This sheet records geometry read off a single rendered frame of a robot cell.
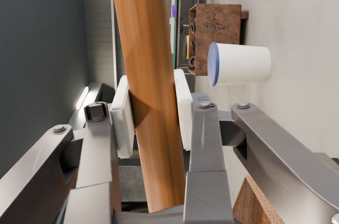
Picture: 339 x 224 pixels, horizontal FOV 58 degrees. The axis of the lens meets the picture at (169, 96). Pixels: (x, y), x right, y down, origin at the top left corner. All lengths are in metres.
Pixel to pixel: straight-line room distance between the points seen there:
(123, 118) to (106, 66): 8.99
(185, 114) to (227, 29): 4.25
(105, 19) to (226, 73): 5.86
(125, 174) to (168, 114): 5.91
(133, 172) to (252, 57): 3.52
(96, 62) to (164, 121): 8.98
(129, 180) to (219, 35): 3.18
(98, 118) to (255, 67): 3.43
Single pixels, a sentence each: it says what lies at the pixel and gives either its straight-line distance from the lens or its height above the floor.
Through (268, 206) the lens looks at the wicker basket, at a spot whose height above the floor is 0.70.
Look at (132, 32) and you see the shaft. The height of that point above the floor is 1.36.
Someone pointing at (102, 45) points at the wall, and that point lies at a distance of 9.00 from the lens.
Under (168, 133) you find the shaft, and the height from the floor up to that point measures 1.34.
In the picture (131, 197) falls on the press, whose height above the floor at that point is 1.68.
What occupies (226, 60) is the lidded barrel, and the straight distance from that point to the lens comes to 3.45.
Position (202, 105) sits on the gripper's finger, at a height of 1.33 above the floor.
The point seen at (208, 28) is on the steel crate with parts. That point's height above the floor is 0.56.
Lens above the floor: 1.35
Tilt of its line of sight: 4 degrees down
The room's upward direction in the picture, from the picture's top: 90 degrees counter-clockwise
